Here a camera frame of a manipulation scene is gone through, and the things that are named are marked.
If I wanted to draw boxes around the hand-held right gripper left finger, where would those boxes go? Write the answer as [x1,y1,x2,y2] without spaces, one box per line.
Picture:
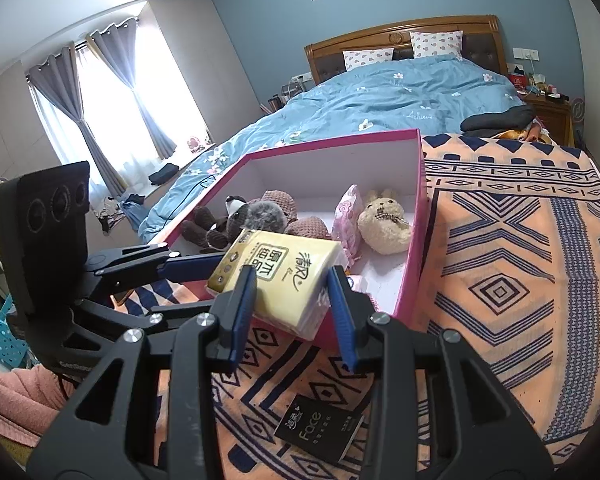
[27,275,258,480]

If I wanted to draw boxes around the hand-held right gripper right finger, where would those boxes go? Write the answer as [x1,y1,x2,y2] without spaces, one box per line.
[327,265,553,480]

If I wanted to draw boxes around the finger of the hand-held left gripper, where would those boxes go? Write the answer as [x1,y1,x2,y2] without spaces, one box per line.
[74,287,221,334]
[82,242,228,289]

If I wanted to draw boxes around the yellow tissue pack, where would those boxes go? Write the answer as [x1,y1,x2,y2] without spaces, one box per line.
[205,227,348,343]

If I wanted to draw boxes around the pink cardboard box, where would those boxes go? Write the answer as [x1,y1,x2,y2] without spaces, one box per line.
[157,128,437,353]

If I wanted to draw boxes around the person's left forearm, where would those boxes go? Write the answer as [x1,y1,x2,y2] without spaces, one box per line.
[0,362,76,456]

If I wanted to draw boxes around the dark brown crochet plush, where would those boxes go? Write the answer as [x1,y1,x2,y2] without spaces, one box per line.
[180,205,231,253]

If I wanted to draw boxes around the blue crumpled cloth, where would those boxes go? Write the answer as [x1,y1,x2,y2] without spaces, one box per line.
[120,192,153,228]

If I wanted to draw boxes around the grey raccoon plush toy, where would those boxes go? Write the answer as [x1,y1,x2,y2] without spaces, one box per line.
[207,195,288,253]

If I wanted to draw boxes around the dark cloth bundle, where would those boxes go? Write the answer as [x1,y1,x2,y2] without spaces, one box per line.
[148,164,180,186]

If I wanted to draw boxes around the pink floral tissue packet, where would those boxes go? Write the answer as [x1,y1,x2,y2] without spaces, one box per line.
[331,184,366,261]

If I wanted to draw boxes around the cream bunny plush toy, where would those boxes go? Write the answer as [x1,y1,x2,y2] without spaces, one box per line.
[356,187,413,255]

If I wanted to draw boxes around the turquoise plastic basket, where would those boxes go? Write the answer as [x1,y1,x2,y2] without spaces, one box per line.
[0,295,28,371]

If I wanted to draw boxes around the black tissue pack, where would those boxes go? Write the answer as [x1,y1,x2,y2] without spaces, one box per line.
[274,394,366,465]

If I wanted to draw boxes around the grey curtain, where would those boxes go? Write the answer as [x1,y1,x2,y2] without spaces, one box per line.
[27,42,128,196]
[87,17,178,161]

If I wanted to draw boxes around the orange navy patterned blanket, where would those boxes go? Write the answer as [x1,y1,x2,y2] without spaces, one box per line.
[110,132,600,480]

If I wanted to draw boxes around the bright window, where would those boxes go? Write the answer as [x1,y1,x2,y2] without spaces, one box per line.
[75,2,216,191]

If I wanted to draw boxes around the cluttered bedside table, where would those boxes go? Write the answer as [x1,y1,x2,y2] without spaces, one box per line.
[259,82,308,113]

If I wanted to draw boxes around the blue floral duvet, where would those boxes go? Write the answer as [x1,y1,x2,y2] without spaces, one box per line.
[137,55,528,243]

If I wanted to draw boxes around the dark folded clothes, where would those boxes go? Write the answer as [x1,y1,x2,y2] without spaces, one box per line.
[461,106,536,136]

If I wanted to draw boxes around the yellow orange cloth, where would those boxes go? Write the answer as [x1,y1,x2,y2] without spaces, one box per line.
[495,122,551,143]

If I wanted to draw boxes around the white heart print pillow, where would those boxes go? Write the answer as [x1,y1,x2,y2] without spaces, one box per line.
[342,48,396,72]
[410,30,465,59]

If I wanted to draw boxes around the wooden nightstand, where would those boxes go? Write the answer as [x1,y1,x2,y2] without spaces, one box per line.
[524,95,577,148]

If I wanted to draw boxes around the wooden bed headboard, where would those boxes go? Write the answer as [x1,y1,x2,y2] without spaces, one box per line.
[304,15,508,86]

